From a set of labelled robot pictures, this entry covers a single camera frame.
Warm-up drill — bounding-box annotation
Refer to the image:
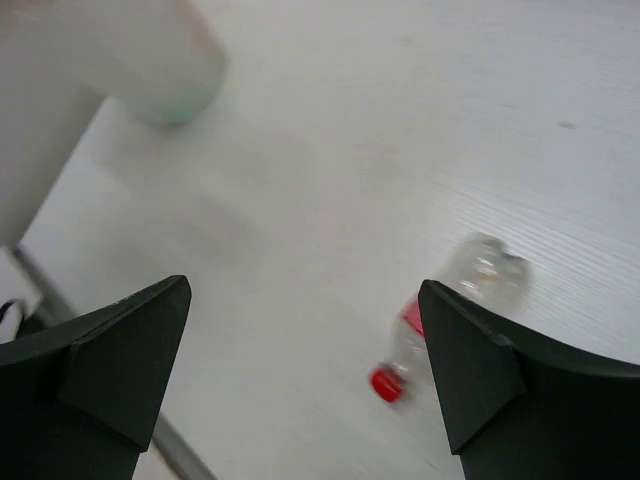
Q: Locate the white translucent octagonal bin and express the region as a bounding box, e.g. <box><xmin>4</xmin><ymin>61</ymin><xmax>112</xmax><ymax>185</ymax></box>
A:
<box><xmin>0</xmin><ymin>0</ymin><xmax>229</xmax><ymax>125</ymax></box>

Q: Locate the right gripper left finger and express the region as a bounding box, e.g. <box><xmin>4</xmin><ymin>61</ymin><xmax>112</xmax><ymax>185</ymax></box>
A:
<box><xmin>1</xmin><ymin>275</ymin><xmax>191</xmax><ymax>479</ymax></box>

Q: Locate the clear bottle red label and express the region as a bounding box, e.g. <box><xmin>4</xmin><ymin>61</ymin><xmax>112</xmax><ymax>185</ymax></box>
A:
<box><xmin>369</xmin><ymin>233</ymin><xmax>532</xmax><ymax>404</ymax></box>

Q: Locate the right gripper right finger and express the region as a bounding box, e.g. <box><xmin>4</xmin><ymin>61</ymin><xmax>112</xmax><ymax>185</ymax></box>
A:
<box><xmin>428</xmin><ymin>309</ymin><xmax>639</xmax><ymax>479</ymax></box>

